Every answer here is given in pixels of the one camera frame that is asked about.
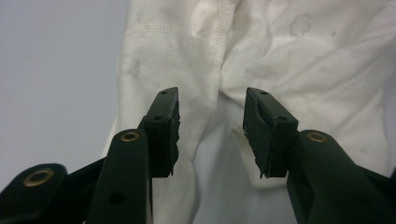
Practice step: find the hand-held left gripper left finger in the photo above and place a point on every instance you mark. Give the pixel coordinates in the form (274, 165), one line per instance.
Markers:
(130, 174)

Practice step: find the white baby romper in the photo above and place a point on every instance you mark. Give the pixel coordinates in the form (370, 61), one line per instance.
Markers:
(280, 62)

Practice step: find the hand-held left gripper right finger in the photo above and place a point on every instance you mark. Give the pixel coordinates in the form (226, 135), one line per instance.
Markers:
(317, 174)

